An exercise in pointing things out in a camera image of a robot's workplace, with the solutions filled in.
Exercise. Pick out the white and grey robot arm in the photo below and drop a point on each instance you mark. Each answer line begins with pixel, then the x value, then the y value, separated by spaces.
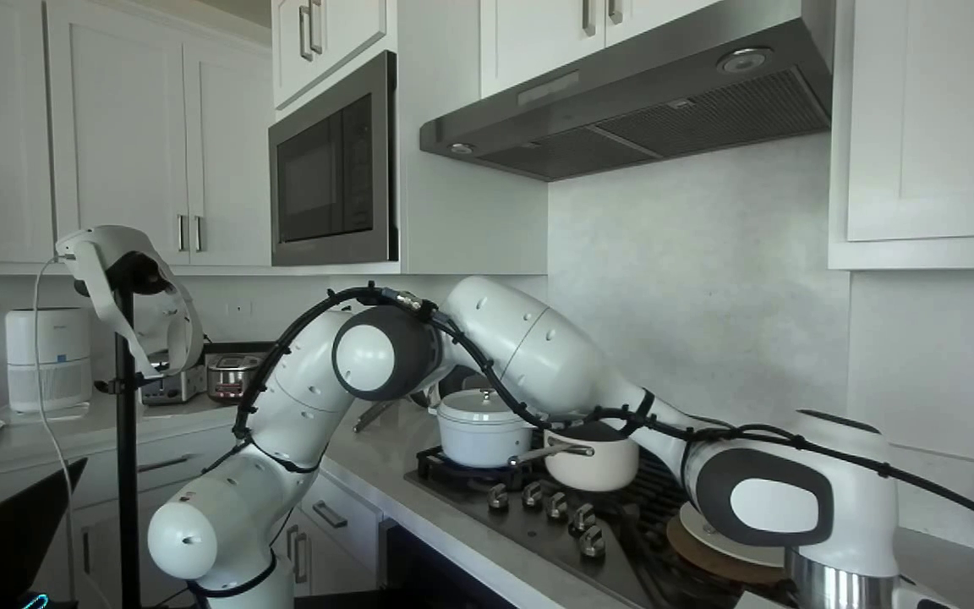
pixel 538 347

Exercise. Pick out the white plate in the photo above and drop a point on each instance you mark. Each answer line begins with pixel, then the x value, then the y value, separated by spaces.
pixel 719 545

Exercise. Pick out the white upper cabinet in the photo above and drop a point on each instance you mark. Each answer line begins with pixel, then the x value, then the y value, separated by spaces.
pixel 935 127
pixel 331 42
pixel 115 127
pixel 529 34

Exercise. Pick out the black burner grate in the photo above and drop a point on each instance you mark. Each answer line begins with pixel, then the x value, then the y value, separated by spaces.
pixel 453 472

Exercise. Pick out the silver toaster oven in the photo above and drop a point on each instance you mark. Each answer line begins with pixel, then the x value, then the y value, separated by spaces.
pixel 178 385

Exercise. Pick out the white pot lid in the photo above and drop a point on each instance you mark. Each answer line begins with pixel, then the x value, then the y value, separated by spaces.
pixel 474 406

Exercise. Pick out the white pot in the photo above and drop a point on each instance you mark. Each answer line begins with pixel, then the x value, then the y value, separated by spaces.
pixel 478 440

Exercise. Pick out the microwave door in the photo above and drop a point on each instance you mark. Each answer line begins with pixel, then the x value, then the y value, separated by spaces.
pixel 331 169

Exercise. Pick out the black gas cooktop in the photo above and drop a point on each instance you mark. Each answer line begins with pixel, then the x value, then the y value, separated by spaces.
pixel 538 537

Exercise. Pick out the silver rice cooker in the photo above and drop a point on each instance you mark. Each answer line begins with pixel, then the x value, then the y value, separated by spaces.
pixel 232 376

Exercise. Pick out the steel range hood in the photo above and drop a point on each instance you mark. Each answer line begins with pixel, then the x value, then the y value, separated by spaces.
pixel 622 101

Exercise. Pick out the silver utensil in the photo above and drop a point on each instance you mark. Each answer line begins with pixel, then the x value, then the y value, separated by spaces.
pixel 373 416

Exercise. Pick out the black laptop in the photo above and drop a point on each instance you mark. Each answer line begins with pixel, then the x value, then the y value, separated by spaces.
pixel 5 533

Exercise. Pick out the white air purifier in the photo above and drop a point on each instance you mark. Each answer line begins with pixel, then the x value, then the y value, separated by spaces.
pixel 49 359

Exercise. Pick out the black oven door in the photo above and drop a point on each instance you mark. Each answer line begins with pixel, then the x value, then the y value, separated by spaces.
pixel 428 575

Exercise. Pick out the white headset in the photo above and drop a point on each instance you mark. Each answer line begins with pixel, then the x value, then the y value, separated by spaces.
pixel 106 254

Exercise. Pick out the black stand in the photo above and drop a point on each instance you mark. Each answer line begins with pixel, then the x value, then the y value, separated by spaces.
pixel 127 474

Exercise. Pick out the stove knob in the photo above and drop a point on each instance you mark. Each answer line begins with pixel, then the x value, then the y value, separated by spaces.
pixel 582 518
pixel 532 495
pixel 498 497
pixel 556 506
pixel 592 542

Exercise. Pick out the round wooden trivet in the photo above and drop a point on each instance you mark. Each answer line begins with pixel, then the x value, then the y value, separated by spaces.
pixel 707 565

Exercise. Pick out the white drawer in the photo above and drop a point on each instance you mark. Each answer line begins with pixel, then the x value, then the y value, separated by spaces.
pixel 183 452
pixel 352 507

